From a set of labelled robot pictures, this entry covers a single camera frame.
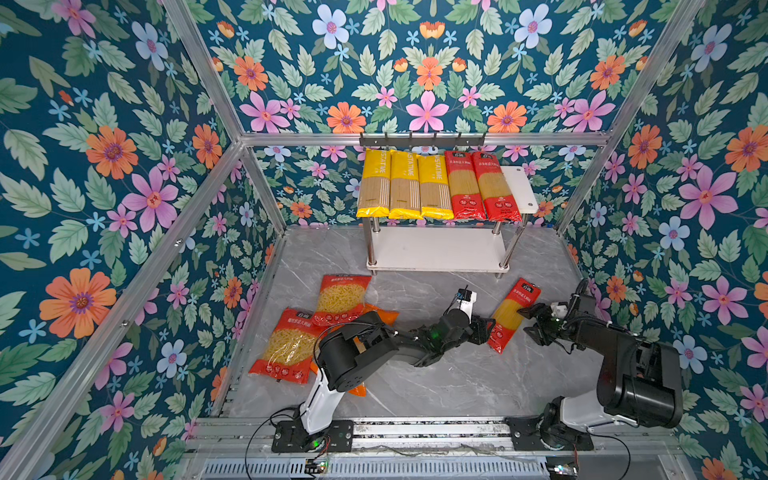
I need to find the red spaghetti pack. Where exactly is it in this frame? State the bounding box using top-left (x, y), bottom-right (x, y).
top-left (445, 151), bottom-right (487, 221)
top-left (472, 152), bottom-right (522, 222)
top-left (488, 278), bottom-right (541, 354)

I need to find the orange macaroni bag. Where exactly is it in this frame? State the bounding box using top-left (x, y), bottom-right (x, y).
top-left (308, 302), bottom-right (400, 398)

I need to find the red macaroni bag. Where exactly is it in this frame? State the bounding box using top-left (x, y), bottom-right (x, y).
top-left (249, 309), bottom-right (323, 384)
top-left (312, 275), bottom-right (372, 327)

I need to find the yellow spaghetti pack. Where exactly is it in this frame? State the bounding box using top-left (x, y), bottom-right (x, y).
top-left (357, 149), bottom-right (391, 218)
top-left (418, 155), bottom-right (454, 220)
top-left (388, 151), bottom-right (423, 220)

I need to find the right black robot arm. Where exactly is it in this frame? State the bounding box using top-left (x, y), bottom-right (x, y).
top-left (519, 280), bottom-right (684, 450)

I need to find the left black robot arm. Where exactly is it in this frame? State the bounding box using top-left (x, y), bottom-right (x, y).
top-left (298, 308), bottom-right (496, 435)

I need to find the white two-tier shelf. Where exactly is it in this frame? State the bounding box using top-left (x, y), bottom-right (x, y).
top-left (362, 166), bottom-right (538, 277)

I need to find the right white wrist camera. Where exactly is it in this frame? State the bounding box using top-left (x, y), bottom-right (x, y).
top-left (550, 302), bottom-right (569, 320)

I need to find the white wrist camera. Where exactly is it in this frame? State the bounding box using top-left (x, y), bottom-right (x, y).
top-left (456, 288), bottom-right (477, 319)
top-left (550, 302), bottom-right (569, 320)

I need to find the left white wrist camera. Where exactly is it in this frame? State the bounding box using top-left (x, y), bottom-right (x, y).
top-left (456, 288), bottom-right (477, 319)

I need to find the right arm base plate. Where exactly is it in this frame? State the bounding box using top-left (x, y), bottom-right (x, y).
top-left (504, 417), bottom-right (594, 452)

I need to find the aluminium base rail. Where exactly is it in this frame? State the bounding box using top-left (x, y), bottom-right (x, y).
top-left (185, 416), bottom-right (683, 459)

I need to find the metal hook rail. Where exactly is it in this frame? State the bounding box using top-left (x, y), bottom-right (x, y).
top-left (358, 132), bottom-right (486, 150)

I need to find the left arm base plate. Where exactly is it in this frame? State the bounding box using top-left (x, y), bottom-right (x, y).
top-left (271, 420), bottom-right (355, 453)

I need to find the white vented cable duct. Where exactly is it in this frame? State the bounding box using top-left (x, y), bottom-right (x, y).
top-left (201, 456), bottom-right (550, 479)

